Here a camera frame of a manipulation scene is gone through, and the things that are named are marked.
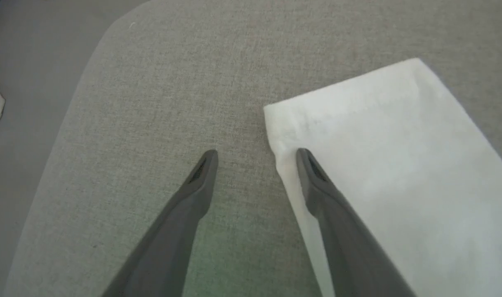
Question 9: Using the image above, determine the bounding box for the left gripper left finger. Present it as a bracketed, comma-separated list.
[102, 149, 219, 297]

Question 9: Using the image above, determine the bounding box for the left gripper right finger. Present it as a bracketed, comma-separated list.
[295, 147, 419, 297]

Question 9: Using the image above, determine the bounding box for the white garment with grey stitching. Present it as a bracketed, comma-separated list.
[263, 57, 502, 297]

